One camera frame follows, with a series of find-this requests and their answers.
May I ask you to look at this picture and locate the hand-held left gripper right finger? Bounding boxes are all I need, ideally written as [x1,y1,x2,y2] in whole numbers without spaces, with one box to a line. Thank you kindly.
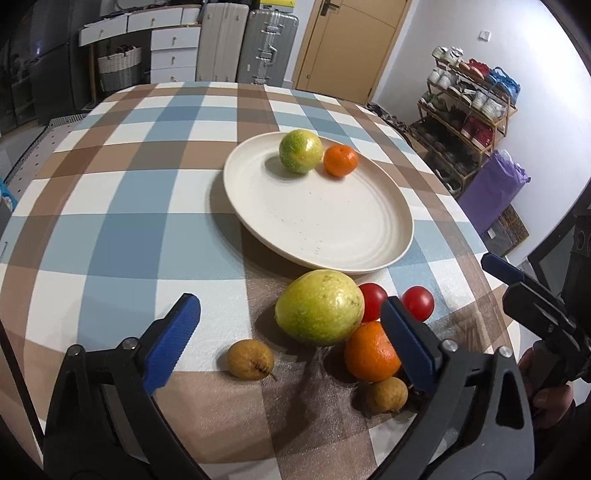
[369,295,536,480]

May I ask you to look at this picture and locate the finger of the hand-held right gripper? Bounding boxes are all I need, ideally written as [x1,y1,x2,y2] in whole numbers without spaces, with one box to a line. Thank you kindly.
[502,281,591,385]
[481,252,564,303]

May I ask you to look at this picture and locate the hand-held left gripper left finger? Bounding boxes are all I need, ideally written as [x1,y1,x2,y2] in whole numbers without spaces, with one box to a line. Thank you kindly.
[42,292,204,480]

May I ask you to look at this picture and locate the red tomato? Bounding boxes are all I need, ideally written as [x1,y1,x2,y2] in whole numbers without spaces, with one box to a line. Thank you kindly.
[358,283,389,323]
[401,285,435,322]

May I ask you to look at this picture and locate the orange tangerine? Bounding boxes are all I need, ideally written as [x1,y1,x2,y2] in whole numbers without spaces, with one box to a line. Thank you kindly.
[344,322,402,382]
[323,144,359,178]

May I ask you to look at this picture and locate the brown longan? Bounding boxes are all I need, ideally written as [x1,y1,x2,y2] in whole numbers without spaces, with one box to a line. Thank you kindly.
[226,340,277,381]
[365,377,409,415]

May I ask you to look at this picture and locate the green guava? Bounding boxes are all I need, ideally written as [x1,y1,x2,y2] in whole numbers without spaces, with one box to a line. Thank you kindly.
[274,270,365,347]
[279,130,323,175]

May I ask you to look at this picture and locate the white round plate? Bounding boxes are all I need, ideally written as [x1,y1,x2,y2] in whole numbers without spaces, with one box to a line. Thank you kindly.
[223,131,414,273]

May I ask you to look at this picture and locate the person's right hand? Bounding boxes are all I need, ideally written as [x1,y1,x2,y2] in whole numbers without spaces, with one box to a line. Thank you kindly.
[517,342,576,431]

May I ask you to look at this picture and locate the patterned doormat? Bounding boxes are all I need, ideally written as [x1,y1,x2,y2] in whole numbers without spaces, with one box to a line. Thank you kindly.
[482,205,529,257]

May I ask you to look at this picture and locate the purple bag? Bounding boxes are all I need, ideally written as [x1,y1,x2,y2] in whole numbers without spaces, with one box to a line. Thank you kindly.
[457,150,532,236]

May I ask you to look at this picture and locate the checked tablecloth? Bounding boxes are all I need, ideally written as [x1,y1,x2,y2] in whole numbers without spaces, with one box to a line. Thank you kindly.
[0,80,518,480]

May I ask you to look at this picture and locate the wooden shoe rack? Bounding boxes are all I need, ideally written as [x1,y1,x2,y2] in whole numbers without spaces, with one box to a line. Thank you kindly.
[409,46,520,195]

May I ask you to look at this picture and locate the blue packet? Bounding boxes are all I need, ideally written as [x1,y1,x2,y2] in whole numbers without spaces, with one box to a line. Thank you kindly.
[0,178,19,212]

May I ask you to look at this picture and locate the wooden door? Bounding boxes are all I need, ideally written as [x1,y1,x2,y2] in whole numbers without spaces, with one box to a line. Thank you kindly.
[295,0,411,104]

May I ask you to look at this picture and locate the wicker basket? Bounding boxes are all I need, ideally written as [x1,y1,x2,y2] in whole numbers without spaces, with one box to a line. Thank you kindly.
[97,45,142,92]

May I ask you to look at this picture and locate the dark grey fridge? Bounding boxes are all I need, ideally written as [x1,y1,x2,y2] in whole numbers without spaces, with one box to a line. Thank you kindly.
[0,28,95,134]

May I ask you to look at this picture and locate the white drawer cabinet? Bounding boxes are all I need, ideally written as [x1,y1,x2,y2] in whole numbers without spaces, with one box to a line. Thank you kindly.
[78,7,201,84]

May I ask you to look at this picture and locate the beige suitcase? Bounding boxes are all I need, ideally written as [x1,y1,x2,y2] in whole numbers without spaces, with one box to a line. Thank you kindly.
[196,2,250,83]

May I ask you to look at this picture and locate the silver suitcase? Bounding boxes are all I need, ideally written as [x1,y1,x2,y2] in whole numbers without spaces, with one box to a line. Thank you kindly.
[236,10,300,87]

